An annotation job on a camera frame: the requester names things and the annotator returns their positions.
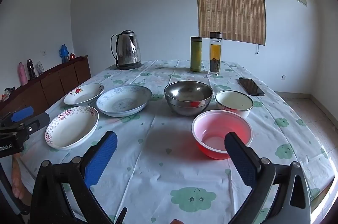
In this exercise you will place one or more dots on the brown wooden sideboard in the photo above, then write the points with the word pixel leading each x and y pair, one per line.
pixel 52 84

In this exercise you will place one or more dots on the stainless steel bowl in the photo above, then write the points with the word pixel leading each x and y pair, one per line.
pixel 184 92

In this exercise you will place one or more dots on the pink bottle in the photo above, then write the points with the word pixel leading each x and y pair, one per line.
pixel 22 75

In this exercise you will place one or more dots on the person's left hand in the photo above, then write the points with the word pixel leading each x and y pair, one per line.
pixel 21 181

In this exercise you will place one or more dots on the red plastic bowl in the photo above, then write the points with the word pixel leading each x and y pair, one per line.
pixel 211 131

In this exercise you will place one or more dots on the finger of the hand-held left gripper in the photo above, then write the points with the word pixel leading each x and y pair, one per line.
pixel 39 119
pixel 22 113

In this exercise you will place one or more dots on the bamboo window blind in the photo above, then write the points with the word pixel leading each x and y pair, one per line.
pixel 229 2

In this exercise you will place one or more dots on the glass tea bottle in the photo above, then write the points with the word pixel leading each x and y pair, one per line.
pixel 215 55

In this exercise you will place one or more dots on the white plate with red flowers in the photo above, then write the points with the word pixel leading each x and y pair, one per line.
pixel 84 94

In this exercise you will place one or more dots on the small red ornament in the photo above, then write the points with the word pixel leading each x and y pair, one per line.
pixel 72 57

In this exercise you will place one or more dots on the stainless steel electric kettle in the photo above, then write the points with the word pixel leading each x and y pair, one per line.
pixel 128 49

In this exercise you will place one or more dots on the white enamel bowl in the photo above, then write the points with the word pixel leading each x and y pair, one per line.
pixel 232 102

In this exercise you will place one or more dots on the green thermos bottle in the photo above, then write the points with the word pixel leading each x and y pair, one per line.
pixel 196 55

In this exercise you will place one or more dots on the black smartphone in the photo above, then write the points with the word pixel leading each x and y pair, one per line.
pixel 250 86

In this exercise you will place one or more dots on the white plate with pink rim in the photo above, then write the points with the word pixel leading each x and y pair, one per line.
pixel 71 129

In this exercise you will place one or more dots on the black bottle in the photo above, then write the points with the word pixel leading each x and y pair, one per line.
pixel 31 69

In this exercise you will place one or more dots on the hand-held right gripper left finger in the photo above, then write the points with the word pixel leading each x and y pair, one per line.
pixel 103 158

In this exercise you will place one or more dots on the clear glass jar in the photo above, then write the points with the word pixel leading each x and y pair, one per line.
pixel 40 68

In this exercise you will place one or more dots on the blue patterned white plate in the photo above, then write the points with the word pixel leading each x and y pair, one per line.
pixel 124 102

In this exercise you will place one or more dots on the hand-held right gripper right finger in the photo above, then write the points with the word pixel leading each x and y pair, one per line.
pixel 243 160

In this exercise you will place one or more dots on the blue water bottle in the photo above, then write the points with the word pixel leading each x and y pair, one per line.
pixel 64 53

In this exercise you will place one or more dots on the small figurine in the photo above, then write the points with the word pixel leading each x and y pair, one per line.
pixel 7 93

